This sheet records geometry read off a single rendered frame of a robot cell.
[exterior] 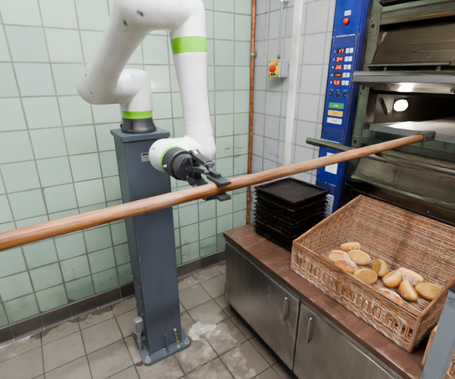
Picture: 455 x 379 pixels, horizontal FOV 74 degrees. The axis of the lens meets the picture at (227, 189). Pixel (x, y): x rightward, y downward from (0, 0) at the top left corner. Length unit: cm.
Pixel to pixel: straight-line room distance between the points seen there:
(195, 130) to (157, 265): 77
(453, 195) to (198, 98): 106
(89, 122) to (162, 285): 94
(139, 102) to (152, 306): 99
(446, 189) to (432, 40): 58
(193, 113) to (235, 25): 123
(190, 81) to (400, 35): 95
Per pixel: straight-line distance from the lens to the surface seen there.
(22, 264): 204
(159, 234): 147
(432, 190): 152
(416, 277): 152
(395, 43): 160
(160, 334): 182
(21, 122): 180
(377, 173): 162
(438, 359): 104
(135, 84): 130
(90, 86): 121
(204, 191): 69
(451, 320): 97
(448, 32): 152
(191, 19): 104
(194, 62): 102
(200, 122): 103
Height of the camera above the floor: 143
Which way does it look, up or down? 21 degrees down
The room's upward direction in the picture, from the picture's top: straight up
